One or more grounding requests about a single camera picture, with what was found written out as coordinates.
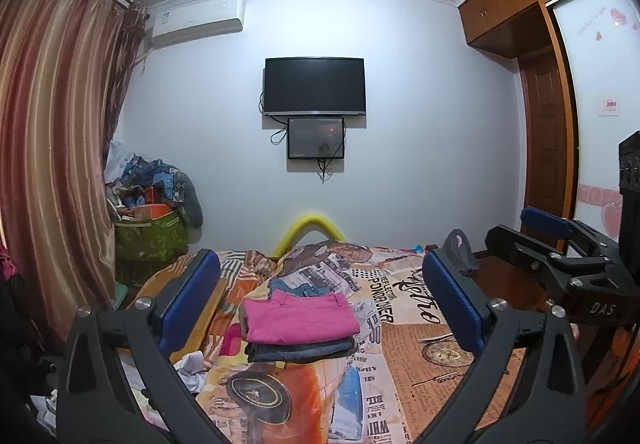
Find pink pants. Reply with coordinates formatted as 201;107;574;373
242;292;361;345

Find pile of mixed clothes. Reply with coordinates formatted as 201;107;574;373
104;140;204;229

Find striped brown curtain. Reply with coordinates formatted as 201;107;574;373
0;0;148;342

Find white air conditioner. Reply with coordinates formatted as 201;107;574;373
150;0;247;49

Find black pants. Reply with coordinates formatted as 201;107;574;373
245;336;357;365

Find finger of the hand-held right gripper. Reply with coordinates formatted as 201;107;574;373
485;225;581;295
520;206;622;257

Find yellow curved bed frame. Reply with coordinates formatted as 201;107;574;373
271;212;347;259

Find white heart-print sliding door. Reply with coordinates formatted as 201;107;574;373
545;0;640;259

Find brown wooden door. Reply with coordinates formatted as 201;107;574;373
519;54;577;237

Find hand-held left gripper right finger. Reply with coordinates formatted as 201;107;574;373
422;251;588;444

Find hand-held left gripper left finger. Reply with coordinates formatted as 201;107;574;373
56;249;231;444

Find grey backpack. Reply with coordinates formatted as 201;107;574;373
444;229;479;275

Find black wall television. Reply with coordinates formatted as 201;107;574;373
263;56;367;117

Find green storage bag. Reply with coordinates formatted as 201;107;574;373
111;208;191;269

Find printed blanket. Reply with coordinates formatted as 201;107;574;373
120;240;531;444

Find small black wall monitor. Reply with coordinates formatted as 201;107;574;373
287;117;346;161

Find blue jeans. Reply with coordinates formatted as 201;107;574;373
244;278;362;365

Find black cables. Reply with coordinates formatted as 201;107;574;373
258;91;348;185

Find wooden lap desk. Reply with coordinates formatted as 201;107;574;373
116;269;228;359

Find person's right hand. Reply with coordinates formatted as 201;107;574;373
572;323;635;377

